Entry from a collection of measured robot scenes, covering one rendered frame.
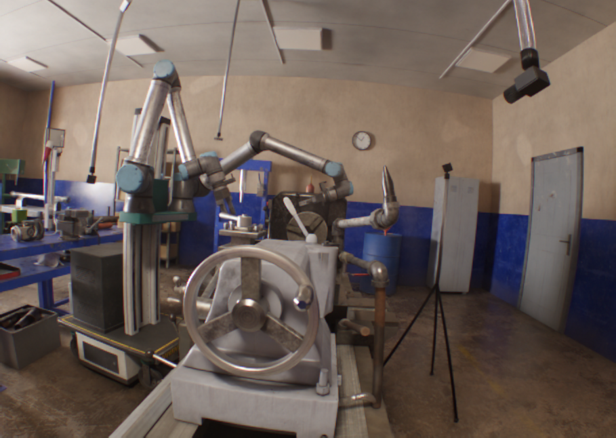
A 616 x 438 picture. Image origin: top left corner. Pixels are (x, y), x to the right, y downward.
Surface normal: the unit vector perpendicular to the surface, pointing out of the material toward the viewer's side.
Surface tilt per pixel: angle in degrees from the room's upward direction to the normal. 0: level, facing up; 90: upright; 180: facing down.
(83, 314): 90
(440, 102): 90
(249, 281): 99
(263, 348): 90
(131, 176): 95
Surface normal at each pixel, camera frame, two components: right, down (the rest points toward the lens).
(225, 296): -0.06, 0.01
